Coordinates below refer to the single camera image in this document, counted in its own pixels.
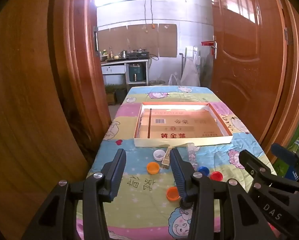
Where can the dark plant pot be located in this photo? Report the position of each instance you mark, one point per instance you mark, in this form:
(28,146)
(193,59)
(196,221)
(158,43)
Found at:
(121,93)

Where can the white plastic bag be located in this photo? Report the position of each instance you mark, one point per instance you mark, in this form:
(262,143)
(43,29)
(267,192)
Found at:
(173,79)

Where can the round basin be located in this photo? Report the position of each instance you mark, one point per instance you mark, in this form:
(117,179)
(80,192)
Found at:
(156,82)

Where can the teal air fryer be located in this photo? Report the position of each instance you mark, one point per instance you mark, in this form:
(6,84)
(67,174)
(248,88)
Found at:
(135,73)

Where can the black gas stove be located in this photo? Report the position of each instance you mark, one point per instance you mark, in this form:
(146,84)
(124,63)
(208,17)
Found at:
(139,54)

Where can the plain brown wooden door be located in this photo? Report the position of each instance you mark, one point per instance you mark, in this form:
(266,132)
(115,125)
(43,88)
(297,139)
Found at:
(27,80)

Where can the wooden plant crate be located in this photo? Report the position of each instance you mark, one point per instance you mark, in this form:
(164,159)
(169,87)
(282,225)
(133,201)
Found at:
(110,95)

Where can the white bottle cap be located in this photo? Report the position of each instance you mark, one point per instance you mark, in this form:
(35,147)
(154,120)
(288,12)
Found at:
(158,155)

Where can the red paper strip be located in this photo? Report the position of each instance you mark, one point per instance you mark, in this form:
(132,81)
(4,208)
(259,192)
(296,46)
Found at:
(206,43)

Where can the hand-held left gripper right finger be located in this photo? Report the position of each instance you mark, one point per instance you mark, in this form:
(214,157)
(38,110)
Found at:
(178,177)

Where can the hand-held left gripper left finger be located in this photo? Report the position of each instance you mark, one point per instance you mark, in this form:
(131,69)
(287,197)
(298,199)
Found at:
(116,177)

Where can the wooden door frame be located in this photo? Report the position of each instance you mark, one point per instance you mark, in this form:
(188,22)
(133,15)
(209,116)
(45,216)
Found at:
(297,80)

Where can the shallow orange-rimmed cardboard box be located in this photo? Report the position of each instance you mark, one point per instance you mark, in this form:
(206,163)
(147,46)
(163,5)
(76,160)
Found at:
(189,130)

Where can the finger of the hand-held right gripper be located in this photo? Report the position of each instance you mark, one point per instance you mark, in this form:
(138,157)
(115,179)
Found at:
(254,165)
(284,152)

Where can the red bottle cap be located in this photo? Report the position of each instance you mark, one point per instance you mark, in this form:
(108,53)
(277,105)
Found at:
(217,176)

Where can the orange bottle cap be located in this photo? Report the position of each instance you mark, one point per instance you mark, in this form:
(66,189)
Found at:
(153,168)
(172,194)

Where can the white woven sack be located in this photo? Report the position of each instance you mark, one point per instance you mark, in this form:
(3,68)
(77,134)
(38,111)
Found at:
(190,71)

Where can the carved brown wooden door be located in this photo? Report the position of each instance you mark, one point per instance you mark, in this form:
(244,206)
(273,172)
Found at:
(239,55)

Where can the cartoon sheep printed tablecloth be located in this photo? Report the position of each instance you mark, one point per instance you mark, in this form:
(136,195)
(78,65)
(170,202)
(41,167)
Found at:
(139,200)

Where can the cardboard wall sheets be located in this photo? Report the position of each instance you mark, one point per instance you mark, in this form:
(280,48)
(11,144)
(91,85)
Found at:
(139,40)

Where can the blue bottle cap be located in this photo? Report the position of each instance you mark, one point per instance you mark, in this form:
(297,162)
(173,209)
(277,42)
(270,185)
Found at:
(204,171)

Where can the white kitchen counter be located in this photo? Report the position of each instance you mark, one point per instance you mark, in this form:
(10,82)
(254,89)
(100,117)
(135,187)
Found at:
(114,68)

